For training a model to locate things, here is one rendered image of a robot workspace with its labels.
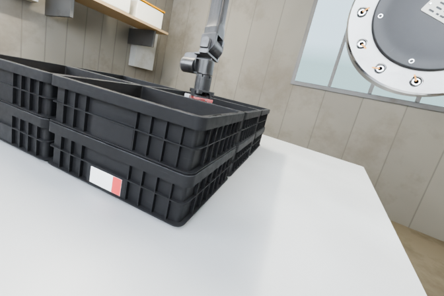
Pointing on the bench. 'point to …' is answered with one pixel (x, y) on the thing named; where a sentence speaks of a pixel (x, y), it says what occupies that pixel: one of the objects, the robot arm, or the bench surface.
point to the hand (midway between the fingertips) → (197, 114)
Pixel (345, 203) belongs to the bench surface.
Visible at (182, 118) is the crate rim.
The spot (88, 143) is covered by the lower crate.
